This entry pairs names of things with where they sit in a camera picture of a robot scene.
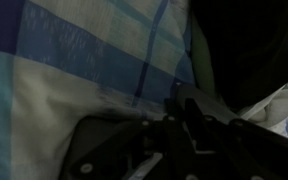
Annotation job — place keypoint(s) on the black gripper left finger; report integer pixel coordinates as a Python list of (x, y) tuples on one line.
[(136, 150)]

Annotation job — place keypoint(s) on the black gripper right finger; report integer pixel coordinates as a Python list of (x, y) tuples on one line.
[(253, 152)]

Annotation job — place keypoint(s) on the blue checkered bed quilt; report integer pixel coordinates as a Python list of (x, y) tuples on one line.
[(113, 60)]

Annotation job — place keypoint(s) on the black garment on bed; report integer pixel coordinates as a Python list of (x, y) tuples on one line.
[(248, 44)]

